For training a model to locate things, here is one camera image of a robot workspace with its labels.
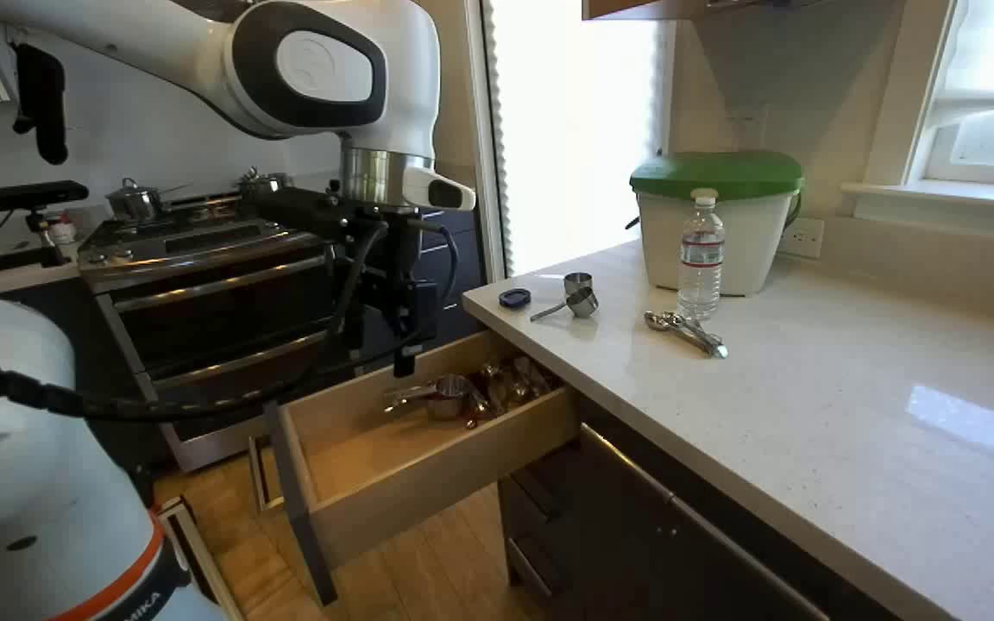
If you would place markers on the metal tongs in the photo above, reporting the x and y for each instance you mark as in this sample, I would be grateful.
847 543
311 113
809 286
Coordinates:
687 333

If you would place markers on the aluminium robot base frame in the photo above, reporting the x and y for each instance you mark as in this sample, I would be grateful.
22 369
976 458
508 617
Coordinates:
191 555

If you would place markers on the metal kettle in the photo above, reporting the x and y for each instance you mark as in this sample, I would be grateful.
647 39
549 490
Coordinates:
131 203

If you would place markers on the bright window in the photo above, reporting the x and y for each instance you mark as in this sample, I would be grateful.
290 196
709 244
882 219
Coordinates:
984 117

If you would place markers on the white electric kettle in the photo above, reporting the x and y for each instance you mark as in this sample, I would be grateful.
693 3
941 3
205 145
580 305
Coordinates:
715 225

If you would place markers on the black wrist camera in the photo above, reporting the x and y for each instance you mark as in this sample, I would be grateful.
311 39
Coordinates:
308 213

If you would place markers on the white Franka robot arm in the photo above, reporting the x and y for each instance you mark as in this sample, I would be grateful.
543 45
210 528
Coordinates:
326 72

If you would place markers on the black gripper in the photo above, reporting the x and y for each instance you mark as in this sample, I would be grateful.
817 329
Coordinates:
413 271

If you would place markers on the clear plastic water bottle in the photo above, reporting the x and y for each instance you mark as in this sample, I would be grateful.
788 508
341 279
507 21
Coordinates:
702 260

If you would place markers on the dark kitchen cabinet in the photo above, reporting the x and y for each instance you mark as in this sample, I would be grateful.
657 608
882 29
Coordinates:
635 539

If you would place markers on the metal scoop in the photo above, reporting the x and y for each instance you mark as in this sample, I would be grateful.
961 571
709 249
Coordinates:
442 403

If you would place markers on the black oven mitt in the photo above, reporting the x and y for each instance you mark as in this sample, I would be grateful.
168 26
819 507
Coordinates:
44 105

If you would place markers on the pile of kitchen utensils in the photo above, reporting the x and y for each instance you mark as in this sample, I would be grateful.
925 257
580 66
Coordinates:
508 386

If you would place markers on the wooden drawer with dark front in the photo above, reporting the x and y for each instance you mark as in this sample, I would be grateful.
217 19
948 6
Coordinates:
396 485

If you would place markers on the white wall outlet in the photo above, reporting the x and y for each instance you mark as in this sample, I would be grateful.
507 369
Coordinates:
801 237

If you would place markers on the black round cap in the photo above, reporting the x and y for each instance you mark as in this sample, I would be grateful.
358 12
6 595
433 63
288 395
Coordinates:
517 298

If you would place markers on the stainless steel oven range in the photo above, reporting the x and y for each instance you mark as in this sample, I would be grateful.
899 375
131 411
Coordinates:
221 311

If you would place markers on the black bar camera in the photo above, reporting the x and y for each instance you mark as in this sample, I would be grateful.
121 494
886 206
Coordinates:
22 196

